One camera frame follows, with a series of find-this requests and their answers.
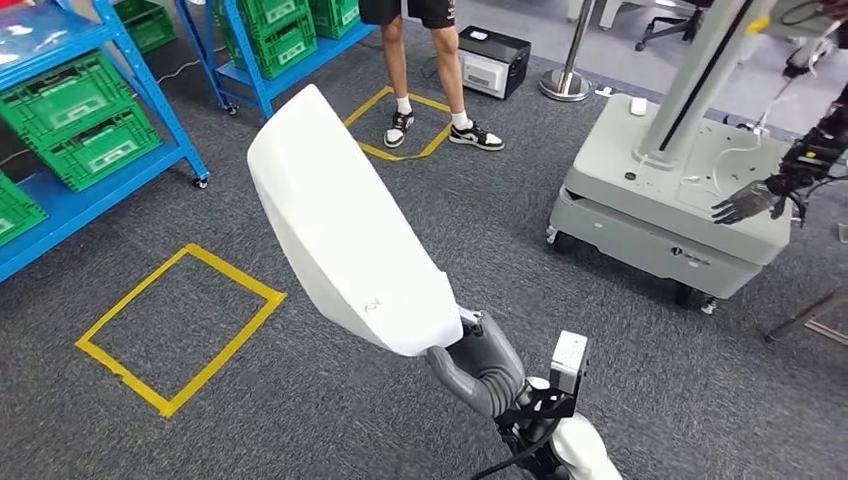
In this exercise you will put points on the wheeled robot's grey hand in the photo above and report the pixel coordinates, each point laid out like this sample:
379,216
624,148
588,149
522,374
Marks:
752,202

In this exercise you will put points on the white plastic shell part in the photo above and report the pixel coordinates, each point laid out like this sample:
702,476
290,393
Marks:
331,225

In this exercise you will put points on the wheeled robot's black arm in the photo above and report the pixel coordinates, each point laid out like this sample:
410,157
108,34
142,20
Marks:
811,156

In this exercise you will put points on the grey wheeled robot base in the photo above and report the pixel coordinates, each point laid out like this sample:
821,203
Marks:
662,218

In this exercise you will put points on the blue steel shelf rack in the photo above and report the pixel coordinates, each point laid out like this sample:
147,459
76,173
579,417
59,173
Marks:
99,199
291,76

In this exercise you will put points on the steel table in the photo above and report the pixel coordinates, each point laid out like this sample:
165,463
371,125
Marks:
808,311

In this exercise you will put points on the small white puck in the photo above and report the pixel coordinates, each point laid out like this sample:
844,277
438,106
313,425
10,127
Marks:
637,106

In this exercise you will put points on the black office chair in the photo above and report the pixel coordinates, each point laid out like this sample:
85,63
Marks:
656,26

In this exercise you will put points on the chrome stanchion pole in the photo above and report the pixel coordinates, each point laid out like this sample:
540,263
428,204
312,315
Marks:
563,83

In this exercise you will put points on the black and white power station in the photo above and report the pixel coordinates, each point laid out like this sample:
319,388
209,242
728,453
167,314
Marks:
497,50

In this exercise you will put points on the yellow floor tape square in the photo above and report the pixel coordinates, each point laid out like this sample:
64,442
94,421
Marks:
218,268
430,104

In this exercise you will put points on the person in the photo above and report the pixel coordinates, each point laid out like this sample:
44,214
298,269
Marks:
396,60

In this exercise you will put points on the pale wrist camera on bracket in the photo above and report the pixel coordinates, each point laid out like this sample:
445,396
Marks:
568,361

